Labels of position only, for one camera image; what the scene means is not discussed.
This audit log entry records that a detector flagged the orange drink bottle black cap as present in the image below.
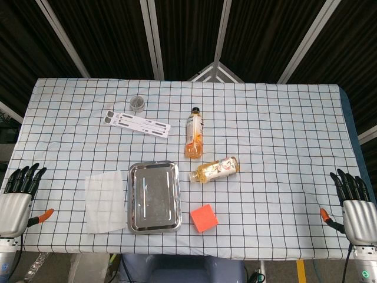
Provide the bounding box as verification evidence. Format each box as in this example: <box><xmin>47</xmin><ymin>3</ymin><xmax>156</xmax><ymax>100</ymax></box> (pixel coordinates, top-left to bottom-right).
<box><xmin>184</xmin><ymin>107</ymin><xmax>204</xmax><ymax>160</ymax></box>

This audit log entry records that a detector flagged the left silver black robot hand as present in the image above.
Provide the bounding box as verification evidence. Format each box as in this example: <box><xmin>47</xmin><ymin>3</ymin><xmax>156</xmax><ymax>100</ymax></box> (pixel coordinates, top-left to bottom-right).
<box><xmin>0</xmin><ymin>163</ymin><xmax>55</xmax><ymax>238</ymax></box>

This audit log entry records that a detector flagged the blue table edge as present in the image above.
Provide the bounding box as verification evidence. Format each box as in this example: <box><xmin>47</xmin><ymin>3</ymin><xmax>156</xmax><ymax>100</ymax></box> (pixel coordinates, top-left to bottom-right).
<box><xmin>338</xmin><ymin>85</ymin><xmax>377</xmax><ymax>204</ymax></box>

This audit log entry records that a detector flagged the rectangular metal tray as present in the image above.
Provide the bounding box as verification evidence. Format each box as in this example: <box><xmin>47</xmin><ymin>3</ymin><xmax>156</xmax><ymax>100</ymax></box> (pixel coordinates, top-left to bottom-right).
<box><xmin>127</xmin><ymin>160</ymin><xmax>183</xmax><ymax>235</ymax></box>

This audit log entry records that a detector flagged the small clear plastic jar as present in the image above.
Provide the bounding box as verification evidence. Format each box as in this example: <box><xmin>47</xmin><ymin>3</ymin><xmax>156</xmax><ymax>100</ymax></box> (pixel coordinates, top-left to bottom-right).
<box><xmin>130</xmin><ymin>95</ymin><xmax>145</xmax><ymax>113</ymax></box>

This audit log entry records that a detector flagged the white black checked tablecloth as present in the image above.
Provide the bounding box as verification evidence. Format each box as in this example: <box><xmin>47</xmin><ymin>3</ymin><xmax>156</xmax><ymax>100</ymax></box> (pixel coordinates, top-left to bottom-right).
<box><xmin>2</xmin><ymin>77</ymin><xmax>362</xmax><ymax>262</ymax></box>

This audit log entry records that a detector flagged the white paper sheet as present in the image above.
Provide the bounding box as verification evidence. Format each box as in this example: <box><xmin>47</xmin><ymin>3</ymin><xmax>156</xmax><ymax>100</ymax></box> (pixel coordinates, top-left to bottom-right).
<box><xmin>84</xmin><ymin>170</ymin><xmax>126</xmax><ymax>234</ymax></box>

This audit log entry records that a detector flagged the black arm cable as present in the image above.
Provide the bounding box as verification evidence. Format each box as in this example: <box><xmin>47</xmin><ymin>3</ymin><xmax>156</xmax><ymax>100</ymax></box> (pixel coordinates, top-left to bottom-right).
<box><xmin>343</xmin><ymin>243</ymin><xmax>353</xmax><ymax>283</ymax></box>

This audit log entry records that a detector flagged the orange foam cube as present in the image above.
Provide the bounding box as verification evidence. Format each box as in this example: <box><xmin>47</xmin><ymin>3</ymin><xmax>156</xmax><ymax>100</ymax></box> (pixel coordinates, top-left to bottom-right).
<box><xmin>190</xmin><ymin>203</ymin><xmax>219</xmax><ymax>233</ymax></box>

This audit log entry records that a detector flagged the aluminium frame rail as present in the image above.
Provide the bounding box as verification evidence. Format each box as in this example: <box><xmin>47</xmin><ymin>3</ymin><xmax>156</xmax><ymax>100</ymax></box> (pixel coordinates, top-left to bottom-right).
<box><xmin>357</xmin><ymin>124</ymin><xmax>377</xmax><ymax>146</ymax></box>
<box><xmin>0</xmin><ymin>101</ymin><xmax>24</xmax><ymax>124</ymax></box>

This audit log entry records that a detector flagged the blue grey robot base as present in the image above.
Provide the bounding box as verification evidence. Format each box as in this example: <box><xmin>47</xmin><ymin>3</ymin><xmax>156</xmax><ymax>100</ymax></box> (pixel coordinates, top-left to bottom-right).
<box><xmin>119</xmin><ymin>253</ymin><xmax>247</xmax><ymax>283</ymax></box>

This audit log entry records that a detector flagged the yellow drink bottle white cap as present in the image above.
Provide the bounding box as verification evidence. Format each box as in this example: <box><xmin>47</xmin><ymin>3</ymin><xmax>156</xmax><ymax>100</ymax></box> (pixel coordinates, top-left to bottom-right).
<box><xmin>188</xmin><ymin>156</ymin><xmax>240</xmax><ymax>184</ymax></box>

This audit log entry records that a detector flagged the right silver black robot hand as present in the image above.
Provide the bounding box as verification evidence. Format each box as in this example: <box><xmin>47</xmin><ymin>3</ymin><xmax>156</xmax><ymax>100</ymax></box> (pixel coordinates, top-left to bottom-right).
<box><xmin>320</xmin><ymin>168</ymin><xmax>377</xmax><ymax>246</ymax></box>

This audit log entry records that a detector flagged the aluminium frame post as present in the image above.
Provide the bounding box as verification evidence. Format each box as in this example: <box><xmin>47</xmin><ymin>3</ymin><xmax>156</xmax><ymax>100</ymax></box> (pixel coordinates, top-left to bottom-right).
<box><xmin>212</xmin><ymin>0</ymin><xmax>233</xmax><ymax>67</ymax></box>
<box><xmin>35</xmin><ymin>0</ymin><xmax>91</xmax><ymax>78</ymax></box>
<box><xmin>139</xmin><ymin>0</ymin><xmax>166</xmax><ymax>80</ymax></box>
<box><xmin>277</xmin><ymin>0</ymin><xmax>340</xmax><ymax>84</ymax></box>

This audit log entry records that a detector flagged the triangular aluminium frame brace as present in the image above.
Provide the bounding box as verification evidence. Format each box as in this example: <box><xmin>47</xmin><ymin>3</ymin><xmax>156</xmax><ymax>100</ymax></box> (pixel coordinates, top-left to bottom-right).
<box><xmin>187</xmin><ymin>61</ymin><xmax>244</xmax><ymax>84</ymax></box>

